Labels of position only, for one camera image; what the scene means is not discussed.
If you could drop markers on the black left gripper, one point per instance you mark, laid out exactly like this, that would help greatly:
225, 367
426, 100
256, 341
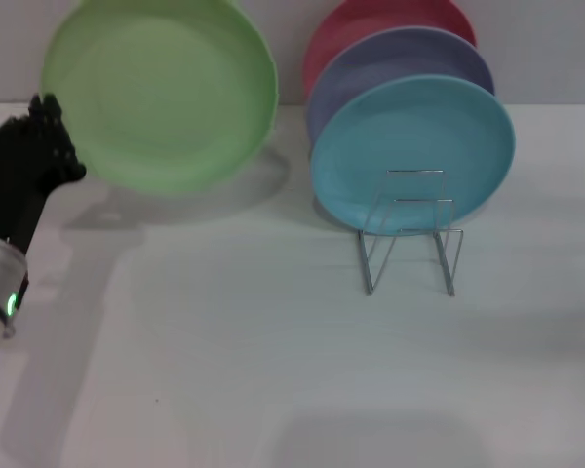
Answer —
10, 185

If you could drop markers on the green plate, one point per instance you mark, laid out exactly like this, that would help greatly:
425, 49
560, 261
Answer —
161, 97

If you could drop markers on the red plate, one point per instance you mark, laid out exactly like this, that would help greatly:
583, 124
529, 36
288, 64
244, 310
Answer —
370, 19

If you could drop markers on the teal blue plate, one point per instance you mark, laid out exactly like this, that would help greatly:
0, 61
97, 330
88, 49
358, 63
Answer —
409, 131

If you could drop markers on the purple plate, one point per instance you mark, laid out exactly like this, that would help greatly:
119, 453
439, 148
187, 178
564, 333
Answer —
419, 53

